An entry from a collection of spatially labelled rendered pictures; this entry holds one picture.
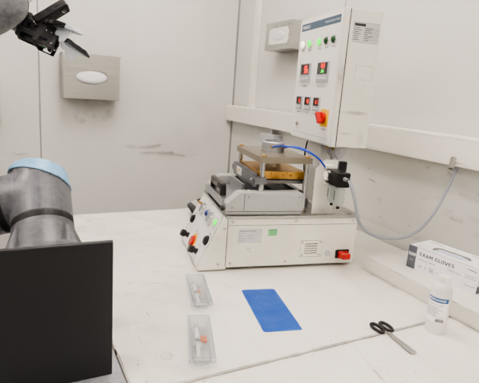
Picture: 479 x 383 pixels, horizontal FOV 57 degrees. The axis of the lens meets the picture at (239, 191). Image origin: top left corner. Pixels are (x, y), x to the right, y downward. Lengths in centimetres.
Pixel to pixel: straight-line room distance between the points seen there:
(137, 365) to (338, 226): 82
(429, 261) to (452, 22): 82
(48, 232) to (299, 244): 85
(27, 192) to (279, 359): 61
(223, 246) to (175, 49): 177
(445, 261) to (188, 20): 212
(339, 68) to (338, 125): 17
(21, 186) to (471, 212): 135
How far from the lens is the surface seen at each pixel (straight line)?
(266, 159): 139
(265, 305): 123
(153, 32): 288
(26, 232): 89
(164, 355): 101
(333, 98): 144
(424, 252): 150
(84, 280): 86
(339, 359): 106
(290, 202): 142
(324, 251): 152
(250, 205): 138
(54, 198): 93
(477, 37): 171
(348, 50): 145
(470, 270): 143
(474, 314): 133
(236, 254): 141
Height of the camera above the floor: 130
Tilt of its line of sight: 13 degrees down
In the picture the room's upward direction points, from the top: 4 degrees clockwise
